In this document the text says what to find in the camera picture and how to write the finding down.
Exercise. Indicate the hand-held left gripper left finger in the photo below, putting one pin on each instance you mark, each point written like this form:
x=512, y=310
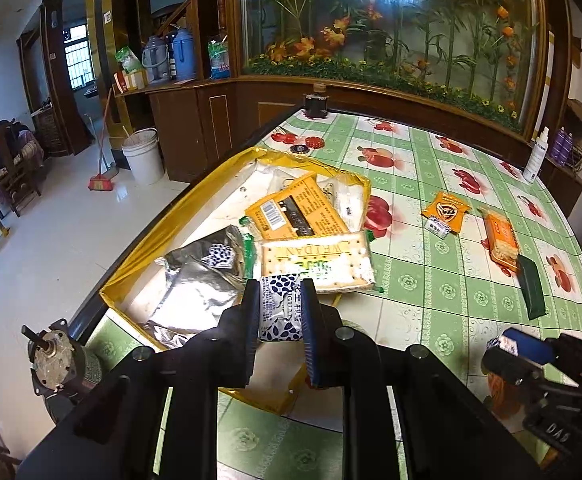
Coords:
x=253, y=310

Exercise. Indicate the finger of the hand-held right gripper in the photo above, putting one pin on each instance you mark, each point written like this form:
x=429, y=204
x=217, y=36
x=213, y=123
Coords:
x=531, y=347
x=513, y=371

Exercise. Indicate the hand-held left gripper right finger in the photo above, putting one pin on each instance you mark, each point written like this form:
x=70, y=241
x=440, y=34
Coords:
x=311, y=330

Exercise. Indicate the blue white patterned candy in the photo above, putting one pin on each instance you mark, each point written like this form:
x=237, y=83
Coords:
x=438, y=227
x=278, y=310
x=501, y=344
x=221, y=255

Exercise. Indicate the silver foil snack packet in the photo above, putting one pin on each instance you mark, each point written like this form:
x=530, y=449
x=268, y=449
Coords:
x=196, y=285
x=168, y=337

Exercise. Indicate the yellow label cracker packet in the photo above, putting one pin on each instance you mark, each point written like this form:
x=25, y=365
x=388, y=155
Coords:
x=316, y=260

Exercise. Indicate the yellow-rimmed white box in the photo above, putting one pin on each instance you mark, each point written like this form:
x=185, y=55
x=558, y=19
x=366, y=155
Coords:
x=216, y=212

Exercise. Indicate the cream calligraphy snack packet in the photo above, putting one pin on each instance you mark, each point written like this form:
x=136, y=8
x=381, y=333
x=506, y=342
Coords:
x=351, y=205

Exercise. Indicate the green-edged cracker packet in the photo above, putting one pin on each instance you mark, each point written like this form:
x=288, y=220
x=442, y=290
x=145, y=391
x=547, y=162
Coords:
x=247, y=255

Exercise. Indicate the dark green snack packet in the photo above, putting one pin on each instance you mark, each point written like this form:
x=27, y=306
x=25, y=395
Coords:
x=531, y=285

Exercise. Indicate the orange cracker packet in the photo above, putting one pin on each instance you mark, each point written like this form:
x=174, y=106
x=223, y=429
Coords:
x=501, y=240

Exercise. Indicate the orange emblem snack packet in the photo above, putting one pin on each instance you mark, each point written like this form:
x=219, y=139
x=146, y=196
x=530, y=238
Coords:
x=443, y=210

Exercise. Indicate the dark bottle cap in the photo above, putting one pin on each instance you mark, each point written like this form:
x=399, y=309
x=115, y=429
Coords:
x=299, y=149

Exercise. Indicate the white plastic bucket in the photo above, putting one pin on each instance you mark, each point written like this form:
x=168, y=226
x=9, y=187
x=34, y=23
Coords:
x=143, y=157

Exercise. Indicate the white spray bottle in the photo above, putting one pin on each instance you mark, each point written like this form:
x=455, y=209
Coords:
x=536, y=157

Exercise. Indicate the wooden cabinet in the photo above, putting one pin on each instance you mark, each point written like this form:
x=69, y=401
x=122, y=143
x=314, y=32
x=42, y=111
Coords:
x=191, y=125

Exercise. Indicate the red broom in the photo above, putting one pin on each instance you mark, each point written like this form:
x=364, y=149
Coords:
x=100, y=182

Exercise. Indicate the purple bottle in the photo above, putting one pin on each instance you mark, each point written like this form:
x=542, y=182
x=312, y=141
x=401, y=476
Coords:
x=569, y=147
x=558, y=146

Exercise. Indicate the grey electric motor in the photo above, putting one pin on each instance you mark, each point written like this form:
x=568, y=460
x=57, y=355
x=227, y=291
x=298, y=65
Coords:
x=51, y=360

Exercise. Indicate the dark jar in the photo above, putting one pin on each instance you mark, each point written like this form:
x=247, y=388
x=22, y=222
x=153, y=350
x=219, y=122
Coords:
x=316, y=105

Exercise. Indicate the cream red carton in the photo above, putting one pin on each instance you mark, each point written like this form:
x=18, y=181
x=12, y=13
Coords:
x=131, y=81

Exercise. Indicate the blue thermos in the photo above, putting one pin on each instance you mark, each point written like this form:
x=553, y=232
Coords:
x=181, y=55

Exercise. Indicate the clear plastic jug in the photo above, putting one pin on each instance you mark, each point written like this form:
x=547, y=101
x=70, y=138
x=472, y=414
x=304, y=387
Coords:
x=155, y=57

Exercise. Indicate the wicker basket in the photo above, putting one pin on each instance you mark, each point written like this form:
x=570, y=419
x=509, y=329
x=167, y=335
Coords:
x=48, y=127

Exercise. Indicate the green white bag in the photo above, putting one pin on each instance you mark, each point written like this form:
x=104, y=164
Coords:
x=130, y=60

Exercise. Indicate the flower mural glass panel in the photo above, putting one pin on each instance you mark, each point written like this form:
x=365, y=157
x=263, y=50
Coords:
x=396, y=35

